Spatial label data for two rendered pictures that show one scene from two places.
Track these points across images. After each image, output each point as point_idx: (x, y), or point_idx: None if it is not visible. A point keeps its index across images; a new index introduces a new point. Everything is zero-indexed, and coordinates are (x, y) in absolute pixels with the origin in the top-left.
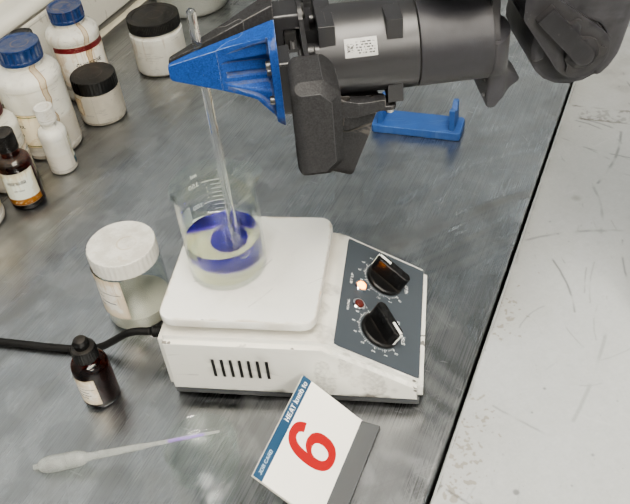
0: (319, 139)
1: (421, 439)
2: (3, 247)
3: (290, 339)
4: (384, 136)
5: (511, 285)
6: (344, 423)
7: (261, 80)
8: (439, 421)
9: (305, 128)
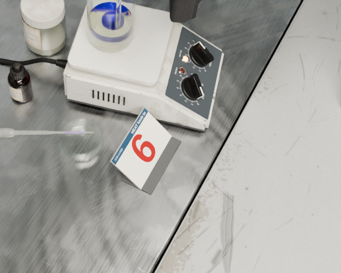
0: (184, 8)
1: (202, 152)
2: None
3: (141, 88)
4: None
5: (271, 66)
6: (162, 137)
7: None
8: (214, 143)
9: (178, 3)
